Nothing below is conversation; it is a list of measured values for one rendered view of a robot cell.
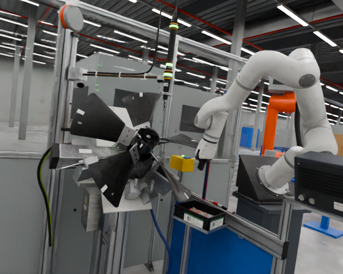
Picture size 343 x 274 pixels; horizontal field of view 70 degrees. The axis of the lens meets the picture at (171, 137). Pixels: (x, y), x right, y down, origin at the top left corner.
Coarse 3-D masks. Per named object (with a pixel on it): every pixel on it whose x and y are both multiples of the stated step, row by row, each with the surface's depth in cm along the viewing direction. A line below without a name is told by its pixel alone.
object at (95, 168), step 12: (120, 156) 109; (96, 168) 99; (108, 168) 103; (120, 168) 109; (132, 168) 118; (96, 180) 98; (108, 180) 103; (120, 180) 109; (108, 192) 102; (120, 192) 108
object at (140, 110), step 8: (128, 96) 144; (136, 96) 144; (144, 96) 143; (152, 96) 143; (160, 96) 144; (128, 104) 141; (136, 104) 140; (144, 104) 139; (152, 104) 138; (128, 112) 139; (136, 112) 137; (144, 112) 136; (152, 112) 135; (136, 120) 134; (144, 120) 133
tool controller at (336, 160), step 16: (304, 160) 94; (320, 160) 89; (336, 160) 87; (304, 176) 94; (320, 176) 89; (336, 176) 84; (304, 192) 96; (320, 192) 90; (336, 192) 85; (320, 208) 92; (336, 208) 86
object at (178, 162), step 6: (174, 156) 176; (180, 156) 179; (174, 162) 175; (180, 162) 168; (186, 162) 168; (192, 162) 170; (174, 168) 174; (180, 168) 168; (186, 168) 168; (192, 168) 171
